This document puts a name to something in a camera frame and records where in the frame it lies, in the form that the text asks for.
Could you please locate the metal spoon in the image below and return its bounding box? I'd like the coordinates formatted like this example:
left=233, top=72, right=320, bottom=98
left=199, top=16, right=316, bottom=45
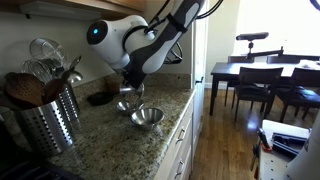
left=68, top=54, right=83, bottom=72

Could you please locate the white tall cabinet panel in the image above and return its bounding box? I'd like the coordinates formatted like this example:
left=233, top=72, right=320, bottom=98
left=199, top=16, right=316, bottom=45
left=190, top=0, right=209, bottom=148

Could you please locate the black shallow dish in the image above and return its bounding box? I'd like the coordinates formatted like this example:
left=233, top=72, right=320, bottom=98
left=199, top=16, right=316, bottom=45
left=87, top=91, right=116, bottom=107

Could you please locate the round wire strainer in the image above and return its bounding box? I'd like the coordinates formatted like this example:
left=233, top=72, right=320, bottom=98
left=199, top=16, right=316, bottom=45
left=29, top=37, right=68, bottom=63

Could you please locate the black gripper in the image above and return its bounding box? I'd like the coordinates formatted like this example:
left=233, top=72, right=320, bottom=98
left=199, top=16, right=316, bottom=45
left=122, top=68, right=148, bottom=90

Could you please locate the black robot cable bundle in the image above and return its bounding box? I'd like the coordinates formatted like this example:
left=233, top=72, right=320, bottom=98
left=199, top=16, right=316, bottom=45
left=144, top=0, right=225, bottom=66

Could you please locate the brown wooden bowl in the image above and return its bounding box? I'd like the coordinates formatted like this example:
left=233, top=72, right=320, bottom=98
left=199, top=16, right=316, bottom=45
left=104, top=73, right=125, bottom=95

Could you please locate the wooden wall cabinet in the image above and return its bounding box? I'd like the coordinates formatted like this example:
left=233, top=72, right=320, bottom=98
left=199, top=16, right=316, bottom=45
left=0, top=0, right=146, bottom=19

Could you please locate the wire whisk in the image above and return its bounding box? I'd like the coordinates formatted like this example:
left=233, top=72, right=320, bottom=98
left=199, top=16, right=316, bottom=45
left=20, top=58, right=61, bottom=84

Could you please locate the wooden base cabinet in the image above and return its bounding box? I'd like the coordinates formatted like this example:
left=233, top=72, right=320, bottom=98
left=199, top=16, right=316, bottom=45
left=153, top=89, right=198, bottom=180

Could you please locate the pile of chickpeas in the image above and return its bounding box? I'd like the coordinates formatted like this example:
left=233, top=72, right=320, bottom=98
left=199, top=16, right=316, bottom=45
left=124, top=90, right=143, bottom=105

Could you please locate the black camera stand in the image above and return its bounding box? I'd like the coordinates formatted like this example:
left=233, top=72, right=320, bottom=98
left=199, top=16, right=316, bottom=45
left=244, top=40, right=320, bottom=63

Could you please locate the dark dining table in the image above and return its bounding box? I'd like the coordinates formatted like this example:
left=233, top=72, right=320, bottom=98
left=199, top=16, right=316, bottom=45
left=209, top=59, right=320, bottom=118

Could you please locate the black red bar clamp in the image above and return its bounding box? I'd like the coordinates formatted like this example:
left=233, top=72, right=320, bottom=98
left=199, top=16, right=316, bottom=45
left=250, top=128, right=273, bottom=180

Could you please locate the stainless steel stove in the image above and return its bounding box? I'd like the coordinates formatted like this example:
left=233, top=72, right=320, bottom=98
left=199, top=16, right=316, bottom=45
left=0, top=119, right=84, bottom=180

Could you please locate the small silver metal bowl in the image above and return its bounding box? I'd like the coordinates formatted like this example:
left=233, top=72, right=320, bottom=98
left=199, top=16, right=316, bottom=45
left=115, top=99, right=145, bottom=116

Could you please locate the black stereo camera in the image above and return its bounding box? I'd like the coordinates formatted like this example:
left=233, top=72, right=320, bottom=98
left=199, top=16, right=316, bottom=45
left=235, top=31, right=270, bottom=42

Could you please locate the brown wooden spoon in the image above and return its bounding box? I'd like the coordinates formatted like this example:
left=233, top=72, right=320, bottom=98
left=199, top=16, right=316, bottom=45
left=41, top=78, right=68, bottom=104

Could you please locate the black flat case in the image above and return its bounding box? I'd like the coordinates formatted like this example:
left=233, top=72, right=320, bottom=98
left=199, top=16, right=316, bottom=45
left=271, top=132, right=309, bottom=158

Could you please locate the wooden slotted spoon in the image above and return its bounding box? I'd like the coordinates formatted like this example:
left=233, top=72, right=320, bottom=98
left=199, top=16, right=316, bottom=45
left=3, top=71, right=44, bottom=109

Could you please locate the metal ladle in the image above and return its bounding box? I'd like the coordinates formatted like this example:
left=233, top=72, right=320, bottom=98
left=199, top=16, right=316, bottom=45
left=61, top=68, right=84, bottom=86

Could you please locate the perforated steel utensil holder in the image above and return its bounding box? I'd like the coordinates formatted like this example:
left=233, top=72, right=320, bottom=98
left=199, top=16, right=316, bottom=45
left=58, top=82, right=82, bottom=123
left=14, top=98, right=76, bottom=158

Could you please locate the metal drawer handle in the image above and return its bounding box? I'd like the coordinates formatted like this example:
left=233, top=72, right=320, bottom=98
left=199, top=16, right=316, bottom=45
left=173, top=160, right=185, bottom=179
left=174, top=128, right=187, bottom=144

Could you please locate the medium silver metal bowl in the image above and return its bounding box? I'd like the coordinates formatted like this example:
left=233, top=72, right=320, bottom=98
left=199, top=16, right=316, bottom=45
left=118, top=82, right=146, bottom=105

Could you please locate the dark wooden chair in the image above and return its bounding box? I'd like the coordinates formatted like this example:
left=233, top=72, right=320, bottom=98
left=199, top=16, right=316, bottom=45
left=233, top=66, right=284, bottom=123
left=223, top=55, right=249, bottom=108
left=266, top=54, right=303, bottom=65
left=273, top=67, right=320, bottom=124

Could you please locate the large silver metal bowl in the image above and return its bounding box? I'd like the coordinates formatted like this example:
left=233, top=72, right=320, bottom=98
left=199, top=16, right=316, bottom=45
left=129, top=107, right=165, bottom=132

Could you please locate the perforated robot table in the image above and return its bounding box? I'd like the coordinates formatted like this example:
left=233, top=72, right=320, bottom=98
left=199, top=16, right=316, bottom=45
left=258, top=119, right=313, bottom=180

